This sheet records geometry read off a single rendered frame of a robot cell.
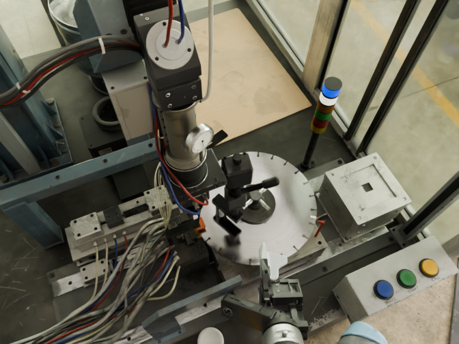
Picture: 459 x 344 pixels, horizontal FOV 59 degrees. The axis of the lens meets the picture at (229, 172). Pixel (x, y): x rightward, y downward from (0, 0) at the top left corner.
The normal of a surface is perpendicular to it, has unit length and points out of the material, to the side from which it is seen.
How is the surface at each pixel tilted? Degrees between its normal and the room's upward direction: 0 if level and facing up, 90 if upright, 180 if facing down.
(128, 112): 90
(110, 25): 0
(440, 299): 0
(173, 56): 45
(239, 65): 0
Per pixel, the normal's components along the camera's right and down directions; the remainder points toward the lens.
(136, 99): 0.40, 0.80
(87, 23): -0.78, 0.04
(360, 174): 0.01, -0.49
